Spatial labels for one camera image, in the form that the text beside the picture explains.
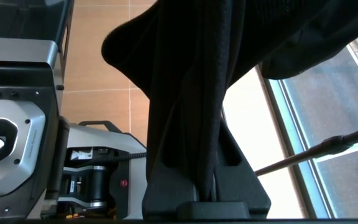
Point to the black clothes rack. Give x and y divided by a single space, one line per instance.
331 146

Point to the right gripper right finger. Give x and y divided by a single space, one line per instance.
241 186

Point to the window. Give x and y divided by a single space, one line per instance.
337 109

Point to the black garment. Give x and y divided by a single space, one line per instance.
191 77

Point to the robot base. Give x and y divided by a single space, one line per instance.
17 109

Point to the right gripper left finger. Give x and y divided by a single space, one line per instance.
166 196

